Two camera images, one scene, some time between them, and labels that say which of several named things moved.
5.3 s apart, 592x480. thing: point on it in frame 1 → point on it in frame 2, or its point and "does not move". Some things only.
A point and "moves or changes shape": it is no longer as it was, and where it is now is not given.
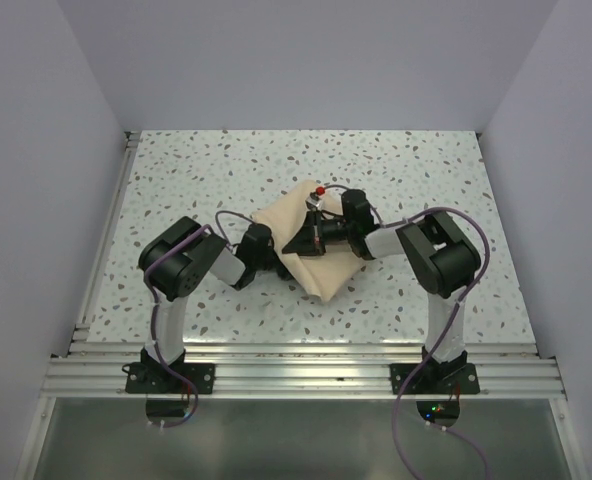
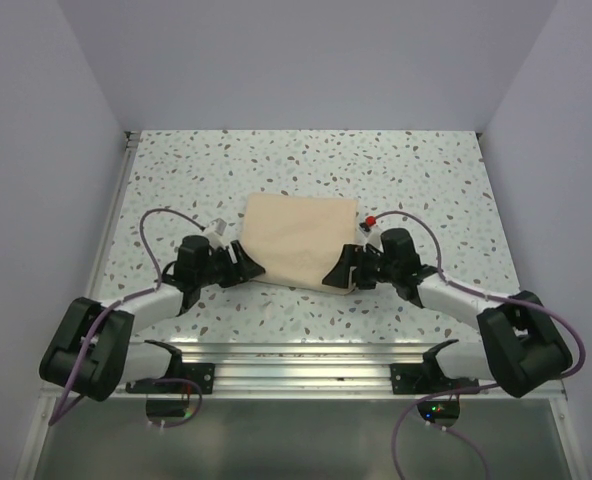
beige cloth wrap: [284, 216] moves or changes shape
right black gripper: [310, 239] → [339, 276]
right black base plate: [453, 378] does not move
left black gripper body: [269, 260] → [219, 269]
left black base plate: [143, 377] does not move
